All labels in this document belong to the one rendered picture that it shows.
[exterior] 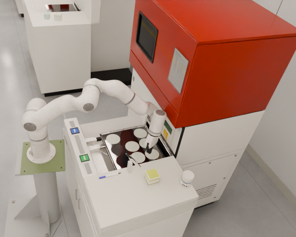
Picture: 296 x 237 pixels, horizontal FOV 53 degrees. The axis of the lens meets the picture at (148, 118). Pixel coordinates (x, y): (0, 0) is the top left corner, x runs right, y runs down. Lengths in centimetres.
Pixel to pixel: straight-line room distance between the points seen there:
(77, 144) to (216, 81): 99
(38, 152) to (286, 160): 241
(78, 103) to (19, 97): 244
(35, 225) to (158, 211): 134
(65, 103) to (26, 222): 138
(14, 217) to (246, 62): 221
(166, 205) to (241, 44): 99
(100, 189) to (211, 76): 91
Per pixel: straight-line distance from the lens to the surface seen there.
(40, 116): 183
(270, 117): 339
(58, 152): 219
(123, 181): 186
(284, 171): 344
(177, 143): 197
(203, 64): 162
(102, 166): 203
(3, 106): 395
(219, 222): 303
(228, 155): 245
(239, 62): 178
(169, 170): 196
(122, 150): 211
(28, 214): 283
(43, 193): 245
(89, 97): 166
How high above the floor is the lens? 246
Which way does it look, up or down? 41 degrees down
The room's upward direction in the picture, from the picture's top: 10 degrees clockwise
